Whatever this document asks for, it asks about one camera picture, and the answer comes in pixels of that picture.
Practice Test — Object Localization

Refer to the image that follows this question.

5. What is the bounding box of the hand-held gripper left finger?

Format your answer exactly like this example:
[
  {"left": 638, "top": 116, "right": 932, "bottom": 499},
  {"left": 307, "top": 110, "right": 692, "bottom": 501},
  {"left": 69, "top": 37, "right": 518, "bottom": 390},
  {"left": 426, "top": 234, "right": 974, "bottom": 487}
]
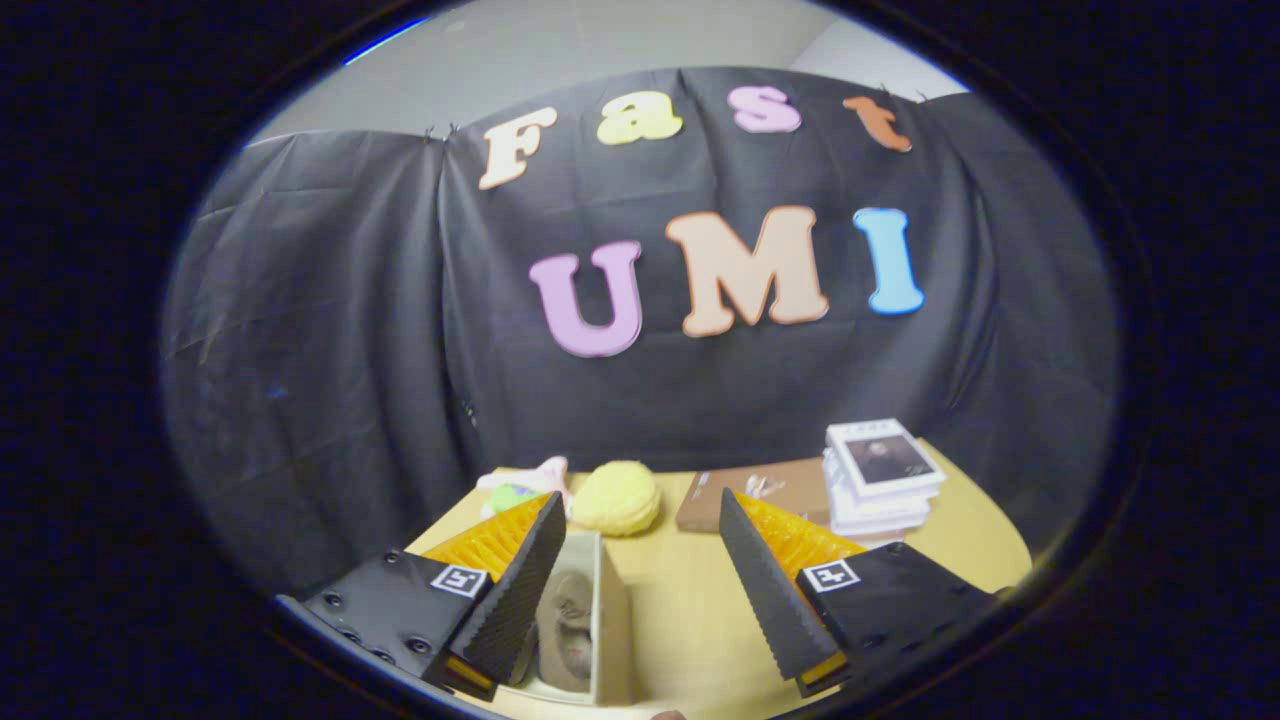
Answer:
[{"left": 275, "top": 492, "right": 568, "bottom": 701}]

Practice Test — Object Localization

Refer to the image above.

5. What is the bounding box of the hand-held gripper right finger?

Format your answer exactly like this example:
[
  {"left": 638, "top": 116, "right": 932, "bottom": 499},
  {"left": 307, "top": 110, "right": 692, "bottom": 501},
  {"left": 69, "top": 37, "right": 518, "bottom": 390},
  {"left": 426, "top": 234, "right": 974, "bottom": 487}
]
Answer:
[{"left": 718, "top": 488, "right": 1001, "bottom": 699}]

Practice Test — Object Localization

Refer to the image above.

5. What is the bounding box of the beige storage box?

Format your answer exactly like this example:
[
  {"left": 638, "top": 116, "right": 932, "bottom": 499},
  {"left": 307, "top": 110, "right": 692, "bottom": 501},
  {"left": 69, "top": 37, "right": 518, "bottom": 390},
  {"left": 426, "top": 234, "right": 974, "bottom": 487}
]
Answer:
[{"left": 505, "top": 530, "right": 637, "bottom": 707}]

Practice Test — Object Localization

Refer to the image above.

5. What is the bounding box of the brown book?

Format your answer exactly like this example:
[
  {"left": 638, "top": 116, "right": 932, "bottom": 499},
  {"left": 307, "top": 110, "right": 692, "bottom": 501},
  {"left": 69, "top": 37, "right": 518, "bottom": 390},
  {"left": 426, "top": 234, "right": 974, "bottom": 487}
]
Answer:
[{"left": 675, "top": 457, "right": 833, "bottom": 535}]

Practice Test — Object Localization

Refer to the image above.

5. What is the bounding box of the green and pink plush toy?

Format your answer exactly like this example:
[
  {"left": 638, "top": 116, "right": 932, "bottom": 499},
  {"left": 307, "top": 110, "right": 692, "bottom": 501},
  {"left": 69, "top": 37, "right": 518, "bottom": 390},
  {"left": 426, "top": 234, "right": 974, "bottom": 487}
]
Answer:
[{"left": 477, "top": 456, "right": 572, "bottom": 519}]

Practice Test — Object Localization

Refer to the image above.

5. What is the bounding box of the stack of white books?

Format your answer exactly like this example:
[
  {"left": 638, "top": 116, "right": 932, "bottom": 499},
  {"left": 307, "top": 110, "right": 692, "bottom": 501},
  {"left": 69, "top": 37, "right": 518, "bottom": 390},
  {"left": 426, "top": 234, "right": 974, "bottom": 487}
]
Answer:
[{"left": 821, "top": 448, "right": 937, "bottom": 541}]

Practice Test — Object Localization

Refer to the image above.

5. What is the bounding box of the yellow plush ball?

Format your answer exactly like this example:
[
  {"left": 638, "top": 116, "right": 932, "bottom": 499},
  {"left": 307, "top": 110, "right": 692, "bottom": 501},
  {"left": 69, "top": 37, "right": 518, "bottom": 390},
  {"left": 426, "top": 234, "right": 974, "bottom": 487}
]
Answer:
[{"left": 569, "top": 460, "right": 662, "bottom": 537}]

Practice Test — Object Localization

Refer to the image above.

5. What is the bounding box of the white book with portrait cover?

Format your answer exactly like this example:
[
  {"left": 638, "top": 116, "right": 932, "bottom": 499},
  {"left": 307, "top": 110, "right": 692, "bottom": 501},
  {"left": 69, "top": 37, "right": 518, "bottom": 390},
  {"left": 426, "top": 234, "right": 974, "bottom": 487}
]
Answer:
[{"left": 827, "top": 418, "right": 947, "bottom": 500}]

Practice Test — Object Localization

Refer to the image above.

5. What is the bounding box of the black backdrop cloth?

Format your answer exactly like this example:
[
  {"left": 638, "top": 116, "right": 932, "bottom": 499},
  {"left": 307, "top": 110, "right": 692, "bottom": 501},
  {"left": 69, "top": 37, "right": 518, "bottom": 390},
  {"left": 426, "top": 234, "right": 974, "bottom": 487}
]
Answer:
[{"left": 160, "top": 65, "right": 1120, "bottom": 601}]

